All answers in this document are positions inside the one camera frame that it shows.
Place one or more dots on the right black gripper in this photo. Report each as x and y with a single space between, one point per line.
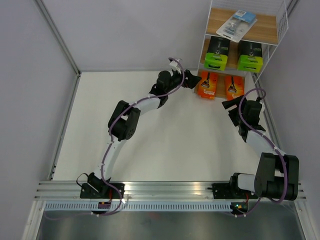
228 103

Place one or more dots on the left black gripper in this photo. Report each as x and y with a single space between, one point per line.
192 81

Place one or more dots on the orange razor box front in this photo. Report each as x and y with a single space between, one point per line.
207 86

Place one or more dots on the orange razor box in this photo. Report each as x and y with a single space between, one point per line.
234 86
207 86

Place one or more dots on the green black razor box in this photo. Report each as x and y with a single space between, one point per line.
250 56
216 56

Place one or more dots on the white wire wooden shelf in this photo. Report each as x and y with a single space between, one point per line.
269 30

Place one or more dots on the blue clear razor blister pack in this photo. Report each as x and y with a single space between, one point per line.
235 28

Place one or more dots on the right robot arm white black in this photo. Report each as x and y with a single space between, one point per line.
277 174

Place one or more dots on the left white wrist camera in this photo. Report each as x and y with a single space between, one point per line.
175 65

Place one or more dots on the white slotted cable duct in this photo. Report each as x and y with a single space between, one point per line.
135 206

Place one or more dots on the aluminium corner post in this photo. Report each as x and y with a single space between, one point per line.
57 35

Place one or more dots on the aluminium rail frame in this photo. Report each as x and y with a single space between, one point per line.
137 191

